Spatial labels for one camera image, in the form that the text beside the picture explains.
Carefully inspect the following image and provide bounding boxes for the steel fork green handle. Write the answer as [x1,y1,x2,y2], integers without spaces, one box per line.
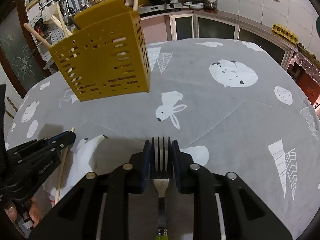
[150,137,173,239]

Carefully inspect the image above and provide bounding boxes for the wooden chopstick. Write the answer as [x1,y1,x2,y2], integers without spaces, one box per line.
[23,23,52,49]
[54,126,75,205]
[56,2,73,37]
[50,15,73,37]

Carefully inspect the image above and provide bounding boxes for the kitchen counter cabinets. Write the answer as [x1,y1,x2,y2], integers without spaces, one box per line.
[141,9,298,69]

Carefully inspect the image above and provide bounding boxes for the person's left hand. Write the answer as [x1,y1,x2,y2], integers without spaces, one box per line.
[4,197,42,227]

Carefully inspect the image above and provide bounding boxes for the grey patterned tablecloth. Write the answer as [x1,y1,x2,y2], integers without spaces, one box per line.
[5,38,319,239]

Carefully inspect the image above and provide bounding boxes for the dark glass door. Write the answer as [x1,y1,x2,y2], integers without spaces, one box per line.
[1,0,50,98]

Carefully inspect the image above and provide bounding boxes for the yellow perforated utensil holder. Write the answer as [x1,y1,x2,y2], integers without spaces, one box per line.
[49,0,151,101]

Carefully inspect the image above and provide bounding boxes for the gas stove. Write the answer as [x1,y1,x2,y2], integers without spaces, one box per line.
[138,3,183,15]

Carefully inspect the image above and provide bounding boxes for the yellow egg tray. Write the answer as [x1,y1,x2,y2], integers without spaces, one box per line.
[272,24,298,45]

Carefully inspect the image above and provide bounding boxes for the hanging utensil rack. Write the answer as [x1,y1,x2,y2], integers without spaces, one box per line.
[40,0,101,25]

